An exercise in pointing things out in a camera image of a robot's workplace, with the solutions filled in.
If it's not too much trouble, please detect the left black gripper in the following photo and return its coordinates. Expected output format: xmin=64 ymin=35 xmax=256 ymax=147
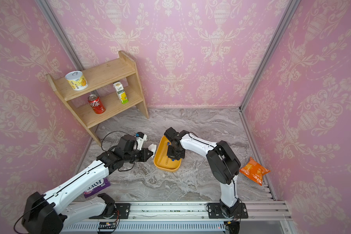
xmin=124 ymin=147 xmax=155 ymax=163

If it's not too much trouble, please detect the yellow plastic basin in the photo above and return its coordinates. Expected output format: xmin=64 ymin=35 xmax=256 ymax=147
xmin=154 ymin=136 xmax=182 ymax=173

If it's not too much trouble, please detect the white wiping cloth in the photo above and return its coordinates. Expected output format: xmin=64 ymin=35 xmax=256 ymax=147
xmin=148 ymin=144 xmax=157 ymax=158

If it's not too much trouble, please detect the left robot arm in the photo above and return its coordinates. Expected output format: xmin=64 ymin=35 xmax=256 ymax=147
xmin=19 ymin=132 xmax=157 ymax=234

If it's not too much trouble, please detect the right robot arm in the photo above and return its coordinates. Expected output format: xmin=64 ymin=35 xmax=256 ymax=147
xmin=164 ymin=127 xmax=241 ymax=218

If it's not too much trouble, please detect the purple tissue pack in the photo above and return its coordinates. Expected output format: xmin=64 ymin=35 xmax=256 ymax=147
xmin=83 ymin=178 xmax=110 ymax=198

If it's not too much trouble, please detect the red cola can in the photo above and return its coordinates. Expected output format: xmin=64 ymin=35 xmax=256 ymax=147
xmin=88 ymin=94 xmax=106 ymax=114

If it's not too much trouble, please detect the green white juice carton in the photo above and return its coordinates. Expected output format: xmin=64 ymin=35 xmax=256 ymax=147
xmin=113 ymin=82 xmax=129 ymax=104

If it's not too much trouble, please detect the wooden two-tier shelf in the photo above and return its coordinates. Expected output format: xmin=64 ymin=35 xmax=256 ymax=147
xmin=46 ymin=50 xmax=150 ymax=147

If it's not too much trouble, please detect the orange snack bag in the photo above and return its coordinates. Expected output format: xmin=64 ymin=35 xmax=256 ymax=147
xmin=240 ymin=157 xmax=270 ymax=186

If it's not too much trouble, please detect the yellow white tin can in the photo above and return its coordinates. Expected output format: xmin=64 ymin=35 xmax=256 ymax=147
xmin=65 ymin=71 xmax=89 ymax=91

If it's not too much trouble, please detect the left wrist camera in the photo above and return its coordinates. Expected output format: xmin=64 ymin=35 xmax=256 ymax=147
xmin=135 ymin=132 xmax=147 ymax=150

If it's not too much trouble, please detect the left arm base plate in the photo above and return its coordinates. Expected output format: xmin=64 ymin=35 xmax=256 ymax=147
xmin=89 ymin=203 xmax=131 ymax=220

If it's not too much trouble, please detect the aluminium front rail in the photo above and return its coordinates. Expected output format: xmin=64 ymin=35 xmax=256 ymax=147
xmin=60 ymin=201 xmax=297 ymax=234

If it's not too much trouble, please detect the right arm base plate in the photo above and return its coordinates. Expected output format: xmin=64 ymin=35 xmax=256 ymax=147
xmin=206 ymin=202 xmax=249 ymax=219

